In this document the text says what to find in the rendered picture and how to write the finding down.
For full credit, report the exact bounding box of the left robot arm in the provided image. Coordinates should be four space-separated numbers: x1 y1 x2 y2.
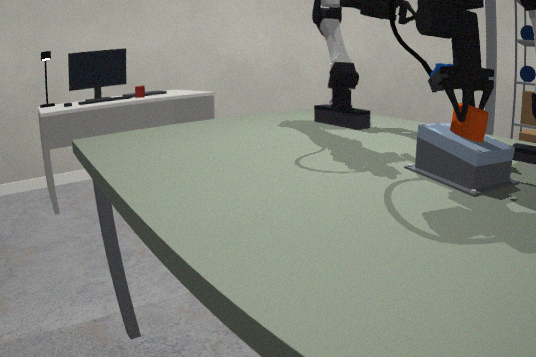
415 0 536 155

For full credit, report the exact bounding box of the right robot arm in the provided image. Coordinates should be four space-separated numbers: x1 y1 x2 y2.
312 0 370 115

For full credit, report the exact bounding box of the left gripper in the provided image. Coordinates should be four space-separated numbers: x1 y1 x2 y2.
429 38 494 122

